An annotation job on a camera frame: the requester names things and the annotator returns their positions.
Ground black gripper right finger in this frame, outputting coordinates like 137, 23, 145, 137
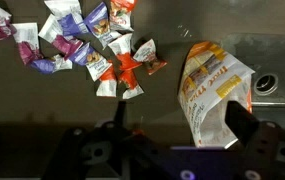
224, 99, 285, 180

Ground orange white snack sachet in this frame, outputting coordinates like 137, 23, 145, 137
108, 0, 138, 34
118, 68, 146, 101
107, 32, 143, 72
132, 38, 168, 76
95, 64, 118, 99

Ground stainless steel sink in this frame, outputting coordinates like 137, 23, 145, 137
221, 33, 285, 108

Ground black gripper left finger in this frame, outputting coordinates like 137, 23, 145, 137
41, 99, 140, 180

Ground purple white snack sachet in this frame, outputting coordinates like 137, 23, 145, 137
68, 41, 113, 83
83, 1, 123, 50
29, 53, 74, 75
43, 0, 90, 37

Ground white orange snack bag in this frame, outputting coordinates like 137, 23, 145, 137
177, 41, 256, 148

